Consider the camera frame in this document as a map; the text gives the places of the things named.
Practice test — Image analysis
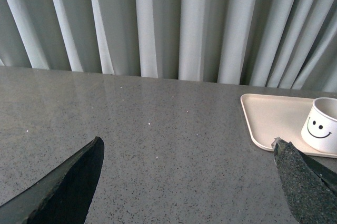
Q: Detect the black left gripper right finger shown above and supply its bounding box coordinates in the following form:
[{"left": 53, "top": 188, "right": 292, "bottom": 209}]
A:
[{"left": 272, "top": 137, "right": 336, "bottom": 223}]

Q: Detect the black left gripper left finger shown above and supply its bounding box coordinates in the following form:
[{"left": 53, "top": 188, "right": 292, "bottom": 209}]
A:
[{"left": 1, "top": 137, "right": 104, "bottom": 223}]

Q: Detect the white mug with black handle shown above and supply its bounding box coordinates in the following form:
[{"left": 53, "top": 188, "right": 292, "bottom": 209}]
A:
[{"left": 301, "top": 97, "right": 336, "bottom": 155}]

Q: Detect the beige rectangular plastic tray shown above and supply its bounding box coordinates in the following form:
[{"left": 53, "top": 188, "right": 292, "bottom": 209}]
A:
[{"left": 240, "top": 94, "right": 336, "bottom": 158}]

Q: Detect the grey-white pleated curtain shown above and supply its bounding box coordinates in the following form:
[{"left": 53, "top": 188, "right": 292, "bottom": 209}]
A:
[{"left": 1, "top": 0, "right": 336, "bottom": 92}]

